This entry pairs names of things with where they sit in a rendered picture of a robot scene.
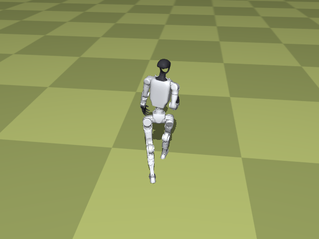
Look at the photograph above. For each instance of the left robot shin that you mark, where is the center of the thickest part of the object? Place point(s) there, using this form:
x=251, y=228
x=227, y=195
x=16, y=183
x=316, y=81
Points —
x=151, y=161

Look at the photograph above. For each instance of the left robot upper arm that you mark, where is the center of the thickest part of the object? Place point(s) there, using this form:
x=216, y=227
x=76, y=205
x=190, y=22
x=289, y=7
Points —
x=147, y=86

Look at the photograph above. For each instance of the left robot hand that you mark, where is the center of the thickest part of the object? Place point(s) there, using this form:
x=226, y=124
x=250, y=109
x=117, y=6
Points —
x=144, y=110

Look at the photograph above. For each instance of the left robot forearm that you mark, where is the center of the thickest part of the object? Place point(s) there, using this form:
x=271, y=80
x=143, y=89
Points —
x=143, y=100

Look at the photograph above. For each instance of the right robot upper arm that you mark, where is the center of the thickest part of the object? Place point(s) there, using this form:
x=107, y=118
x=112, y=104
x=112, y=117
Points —
x=174, y=94

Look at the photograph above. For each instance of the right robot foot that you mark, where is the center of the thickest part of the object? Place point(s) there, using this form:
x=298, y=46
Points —
x=164, y=155

